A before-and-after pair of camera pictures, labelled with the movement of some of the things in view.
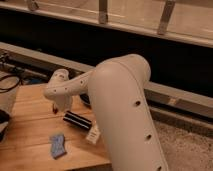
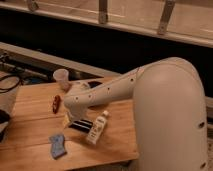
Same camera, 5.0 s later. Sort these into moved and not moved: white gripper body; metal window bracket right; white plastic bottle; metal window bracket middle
Moved: white gripper body
Not moved: white plastic bottle; metal window bracket right; metal window bracket middle
